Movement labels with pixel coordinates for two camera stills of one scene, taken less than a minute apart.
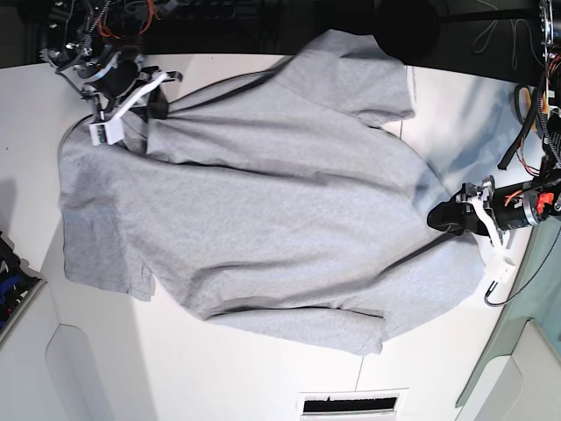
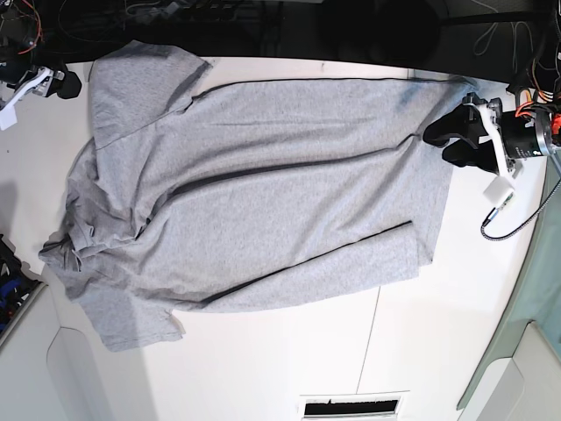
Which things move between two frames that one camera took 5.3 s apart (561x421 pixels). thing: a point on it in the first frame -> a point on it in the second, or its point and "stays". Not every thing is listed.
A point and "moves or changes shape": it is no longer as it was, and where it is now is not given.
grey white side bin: (517, 377) stays
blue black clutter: (17, 281) stays
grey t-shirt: (287, 199) moves or changes shape
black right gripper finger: (456, 217) -> (465, 122)
